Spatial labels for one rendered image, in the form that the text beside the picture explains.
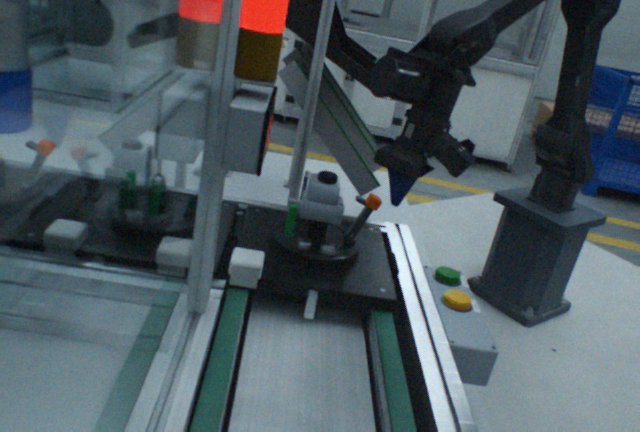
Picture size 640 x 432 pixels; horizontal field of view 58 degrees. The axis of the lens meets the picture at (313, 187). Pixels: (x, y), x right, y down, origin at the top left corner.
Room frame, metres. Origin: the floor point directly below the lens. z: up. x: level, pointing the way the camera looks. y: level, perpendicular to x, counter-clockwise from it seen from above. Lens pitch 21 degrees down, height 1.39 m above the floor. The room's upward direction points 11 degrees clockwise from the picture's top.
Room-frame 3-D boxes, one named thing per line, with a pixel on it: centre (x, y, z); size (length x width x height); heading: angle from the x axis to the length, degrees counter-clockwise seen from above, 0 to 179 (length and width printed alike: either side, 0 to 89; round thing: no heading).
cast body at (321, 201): (0.81, -0.01, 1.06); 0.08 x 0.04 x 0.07; 94
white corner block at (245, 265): (0.71, 0.07, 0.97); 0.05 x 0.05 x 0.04; 4
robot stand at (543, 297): (0.98, -0.42, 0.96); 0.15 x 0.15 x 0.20; 41
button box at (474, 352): (0.74, -0.24, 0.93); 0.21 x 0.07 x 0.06; 4
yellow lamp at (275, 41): (0.62, 0.09, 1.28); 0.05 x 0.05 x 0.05
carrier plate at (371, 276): (0.81, -0.02, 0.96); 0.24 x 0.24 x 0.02; 4
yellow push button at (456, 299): (0.74, -0.24, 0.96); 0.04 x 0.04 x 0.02
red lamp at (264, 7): (0.62, 0.09, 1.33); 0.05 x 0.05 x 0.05
